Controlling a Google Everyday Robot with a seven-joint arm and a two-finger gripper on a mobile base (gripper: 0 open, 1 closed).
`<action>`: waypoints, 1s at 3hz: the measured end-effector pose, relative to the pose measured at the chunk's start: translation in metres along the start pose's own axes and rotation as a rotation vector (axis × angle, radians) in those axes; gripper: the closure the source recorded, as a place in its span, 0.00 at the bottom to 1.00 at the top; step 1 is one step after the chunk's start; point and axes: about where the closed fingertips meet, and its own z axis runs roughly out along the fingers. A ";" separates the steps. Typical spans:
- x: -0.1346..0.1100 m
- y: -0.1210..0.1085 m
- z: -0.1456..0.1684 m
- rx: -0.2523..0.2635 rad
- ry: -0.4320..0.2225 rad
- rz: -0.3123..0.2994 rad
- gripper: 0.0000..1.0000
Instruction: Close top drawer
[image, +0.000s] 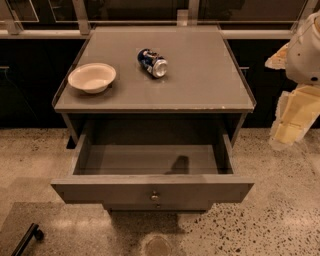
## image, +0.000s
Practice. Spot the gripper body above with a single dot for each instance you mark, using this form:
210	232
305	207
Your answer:
304	60

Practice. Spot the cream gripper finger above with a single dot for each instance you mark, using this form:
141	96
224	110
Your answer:
278	60

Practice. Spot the grey top drawer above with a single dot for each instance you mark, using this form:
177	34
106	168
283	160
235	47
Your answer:
123	171

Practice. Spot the grey drawer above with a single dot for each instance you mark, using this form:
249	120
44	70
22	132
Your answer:
123	171
157	207

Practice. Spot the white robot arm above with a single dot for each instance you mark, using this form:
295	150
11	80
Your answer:
303	54

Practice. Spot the grey drawer cabinet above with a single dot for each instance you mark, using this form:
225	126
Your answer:
202	75

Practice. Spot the grey middle drawer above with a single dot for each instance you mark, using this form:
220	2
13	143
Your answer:
157	207

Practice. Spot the blue soda can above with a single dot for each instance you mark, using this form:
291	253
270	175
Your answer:
152	62

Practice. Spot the white bowl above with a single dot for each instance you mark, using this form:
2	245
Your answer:
92	78

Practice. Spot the black wheeled base leg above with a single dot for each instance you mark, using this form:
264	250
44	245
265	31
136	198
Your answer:
32	232

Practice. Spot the metal railing frame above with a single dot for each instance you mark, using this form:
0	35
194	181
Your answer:
236	19

